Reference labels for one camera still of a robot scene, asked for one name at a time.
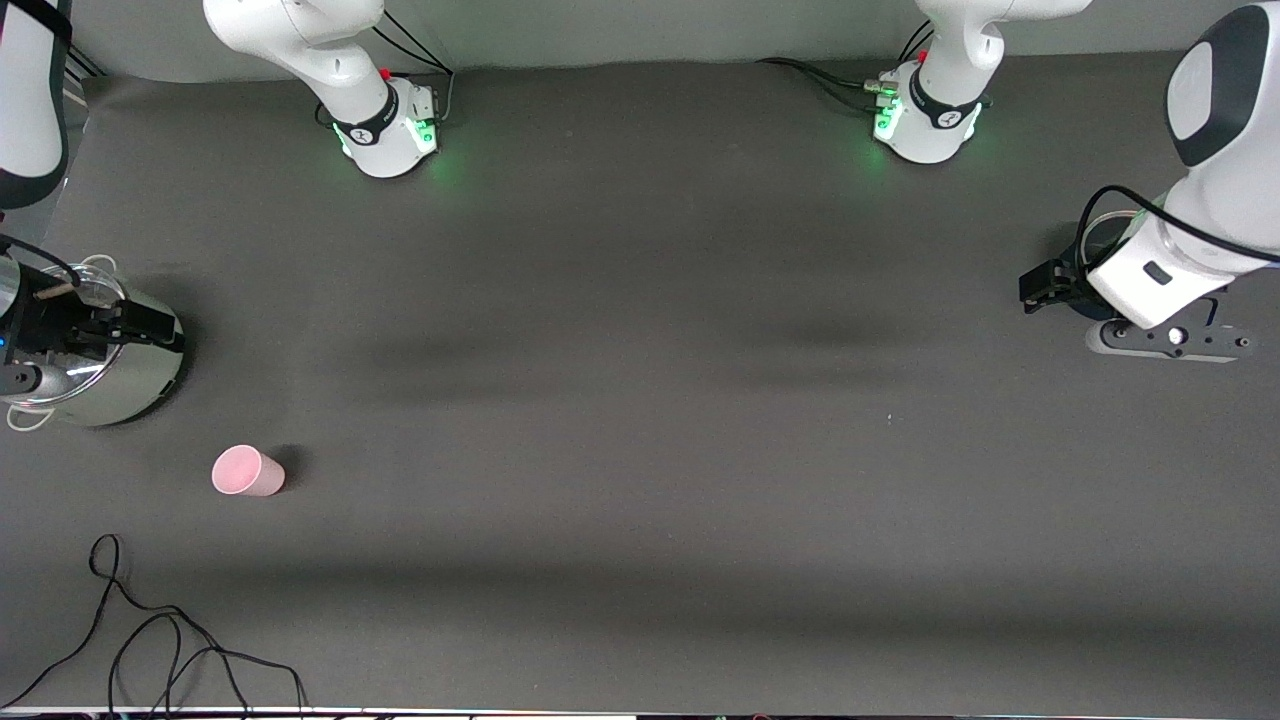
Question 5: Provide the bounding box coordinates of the black left arm base cable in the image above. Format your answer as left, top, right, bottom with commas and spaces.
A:
757, 20, 936, 109

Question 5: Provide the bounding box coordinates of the glass saucepan lid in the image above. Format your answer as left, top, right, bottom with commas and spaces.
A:
1080, 212, 1143, 266

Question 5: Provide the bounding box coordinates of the glass pot lid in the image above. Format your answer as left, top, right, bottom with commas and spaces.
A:
0, 262, 133, 409

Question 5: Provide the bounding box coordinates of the grey-green cooking pot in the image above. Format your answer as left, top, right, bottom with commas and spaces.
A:
0, 255, 187, 433

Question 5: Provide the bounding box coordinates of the black right arm base cable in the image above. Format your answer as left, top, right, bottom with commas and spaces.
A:
378, 8, 457, 126

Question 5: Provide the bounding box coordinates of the pink plastic cup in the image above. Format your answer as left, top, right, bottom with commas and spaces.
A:
211, 445, 287, 498

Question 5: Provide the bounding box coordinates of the black arm base cable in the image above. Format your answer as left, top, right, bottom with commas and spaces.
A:
378, 8, 457, 126
757, 20, 936, 109

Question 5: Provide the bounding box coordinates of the thin black loose cable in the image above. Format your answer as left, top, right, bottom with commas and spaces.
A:
0, 533, 309, 713

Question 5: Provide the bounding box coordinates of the dark blue saucepan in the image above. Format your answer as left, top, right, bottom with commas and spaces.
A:
1058, 225, 1121, 323

